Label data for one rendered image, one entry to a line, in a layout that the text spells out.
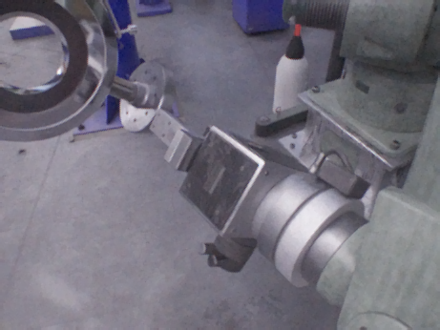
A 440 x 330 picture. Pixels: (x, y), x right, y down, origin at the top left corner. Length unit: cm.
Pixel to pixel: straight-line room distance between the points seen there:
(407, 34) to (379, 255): 80
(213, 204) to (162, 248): 116
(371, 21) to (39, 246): 169
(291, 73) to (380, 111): 97
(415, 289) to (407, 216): 7
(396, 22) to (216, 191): 75
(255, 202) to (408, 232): 23
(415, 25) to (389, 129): 41
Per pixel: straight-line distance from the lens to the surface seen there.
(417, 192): 37
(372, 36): 110
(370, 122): 133
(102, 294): 162
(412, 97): 129
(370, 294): 41
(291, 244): 47
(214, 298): 152
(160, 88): 86
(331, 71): 179
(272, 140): 166
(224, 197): 50
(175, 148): 58
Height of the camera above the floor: 138
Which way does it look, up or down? 44 degrees down
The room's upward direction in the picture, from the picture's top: 2 degrees counter-clockwise
